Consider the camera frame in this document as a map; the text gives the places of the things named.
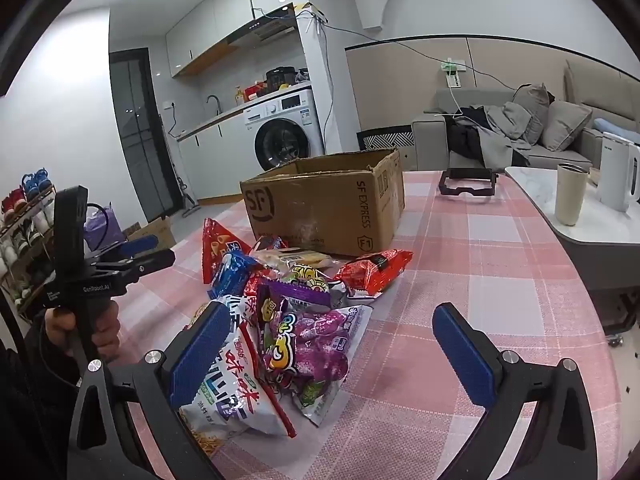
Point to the white lower kitchen cabinets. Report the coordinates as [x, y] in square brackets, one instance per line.
[215, 160]

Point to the blue pillow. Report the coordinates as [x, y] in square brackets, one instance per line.
[615, 125]

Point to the grey sofa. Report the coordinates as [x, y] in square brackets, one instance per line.
[430, 135]

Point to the small cardboard box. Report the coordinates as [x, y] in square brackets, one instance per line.
[155, 232]

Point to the kitchen faucet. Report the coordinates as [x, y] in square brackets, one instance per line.
[220, 107]

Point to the red triangular chips bag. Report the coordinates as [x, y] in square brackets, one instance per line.
[217, 245]

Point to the white washing machine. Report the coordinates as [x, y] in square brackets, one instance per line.
[300, 130]

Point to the white power strip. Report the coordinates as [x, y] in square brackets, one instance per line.
[454, 80]

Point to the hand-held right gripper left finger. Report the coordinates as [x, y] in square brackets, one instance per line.
[200, 350]

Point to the clear cracker packet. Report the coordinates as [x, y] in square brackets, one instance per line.
[300, 259]

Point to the shoe rack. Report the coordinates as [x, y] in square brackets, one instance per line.
[20, 240]

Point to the beige tumbler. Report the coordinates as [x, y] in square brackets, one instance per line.
[570, 195]

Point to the white upper cabinets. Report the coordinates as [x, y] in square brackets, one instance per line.
[200, 35]

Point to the dark glass door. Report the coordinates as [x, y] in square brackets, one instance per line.
[140, 135]

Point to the red box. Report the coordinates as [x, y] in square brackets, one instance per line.
[254, 90]

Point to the white and red snack bag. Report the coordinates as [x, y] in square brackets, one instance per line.
[240, 385]

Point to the person's left forearm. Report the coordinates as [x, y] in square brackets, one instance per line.
[30, 400]

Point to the person's left hand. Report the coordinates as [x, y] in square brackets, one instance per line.
[107, 330]

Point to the red packet with black stripe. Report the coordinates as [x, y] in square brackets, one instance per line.
[370, 272]

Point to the pink plaid tablecloth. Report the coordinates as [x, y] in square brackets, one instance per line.
[450, 260]

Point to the brown cardboard box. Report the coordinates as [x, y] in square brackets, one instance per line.
[310, 210]

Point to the purple taro snack bag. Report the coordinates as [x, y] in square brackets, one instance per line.
[320, 345]

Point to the range hood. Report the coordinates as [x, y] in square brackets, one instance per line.
[260, 27]

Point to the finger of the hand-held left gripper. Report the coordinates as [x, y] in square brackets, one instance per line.
[150, 262]
[140, 245]

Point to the yellow bottle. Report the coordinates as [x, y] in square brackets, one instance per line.
[238, 96]

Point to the blue cookie packet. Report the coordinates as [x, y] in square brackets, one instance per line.
[232, 272]

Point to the white router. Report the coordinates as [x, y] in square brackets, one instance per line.
[315, 12]

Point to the black kitchen appliance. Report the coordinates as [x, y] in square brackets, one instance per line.
[280, 80]

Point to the black white patterned rug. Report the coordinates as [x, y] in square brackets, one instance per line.
[385, 139]

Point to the white electric kettle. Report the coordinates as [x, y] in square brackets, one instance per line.
[615, 175]

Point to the black plastic frame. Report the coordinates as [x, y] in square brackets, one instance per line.
[470, 175]

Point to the grey hoodie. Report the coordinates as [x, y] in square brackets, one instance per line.
[500, 130]

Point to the marble coffee table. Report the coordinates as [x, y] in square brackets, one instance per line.
[540, 195]

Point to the grey cushion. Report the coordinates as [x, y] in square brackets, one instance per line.
[532, 110]
[567, 125]

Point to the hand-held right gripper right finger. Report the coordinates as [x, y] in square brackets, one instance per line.
[462, 355]

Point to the black garment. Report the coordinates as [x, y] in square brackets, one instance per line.
[462, 140]

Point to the beige bowl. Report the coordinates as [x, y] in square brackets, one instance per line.
[595, 175]

